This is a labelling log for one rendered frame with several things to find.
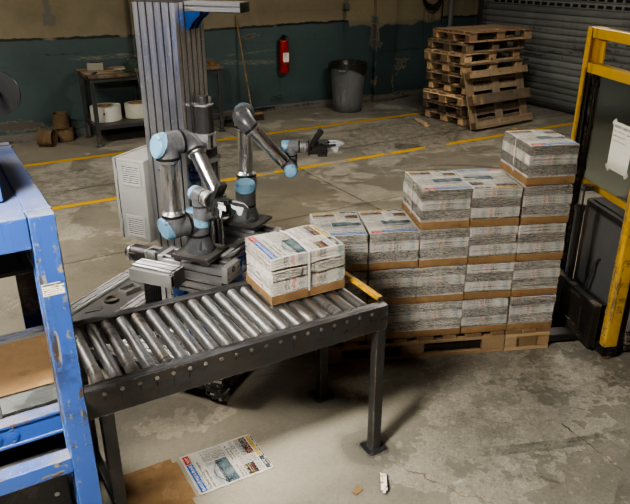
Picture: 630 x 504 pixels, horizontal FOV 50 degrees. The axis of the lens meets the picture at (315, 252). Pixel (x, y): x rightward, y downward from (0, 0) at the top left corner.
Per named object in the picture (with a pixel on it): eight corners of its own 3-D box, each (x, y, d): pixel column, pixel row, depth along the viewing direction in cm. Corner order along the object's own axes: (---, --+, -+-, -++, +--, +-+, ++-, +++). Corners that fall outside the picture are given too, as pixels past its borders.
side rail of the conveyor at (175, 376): (380, 323, 307) (382, 300, 303) (387, 328, 303) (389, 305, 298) (82, 414, 246) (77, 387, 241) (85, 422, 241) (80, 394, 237)
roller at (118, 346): (111, 327, 290) (110, 317, 288) (143, 381, 253) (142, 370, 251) (99, 330, 288) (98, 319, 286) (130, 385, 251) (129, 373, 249)
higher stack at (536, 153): (480, 320, 447) (502, 129, 395) (523, 317, 451) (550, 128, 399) (503, 351, 412) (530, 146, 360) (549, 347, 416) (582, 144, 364)
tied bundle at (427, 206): (400, 208, 406) (402, 171, 397) (447, 205, 410) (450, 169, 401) (419, 231, 372) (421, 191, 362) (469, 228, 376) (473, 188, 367)
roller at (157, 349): (141, 319, 296) (139, 309, 294) (176, 371, 259) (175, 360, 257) (129, 322, 294) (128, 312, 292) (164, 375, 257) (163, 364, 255)
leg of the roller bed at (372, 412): (375, 441, 335) (380, 323, 308) (381, 448, 330) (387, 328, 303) (365, 445, 332) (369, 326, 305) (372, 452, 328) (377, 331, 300)
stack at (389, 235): (308, 333, 432) (307, 212, 399) (481, 320, 447) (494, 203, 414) (316, 366, 397) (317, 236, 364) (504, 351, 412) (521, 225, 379)
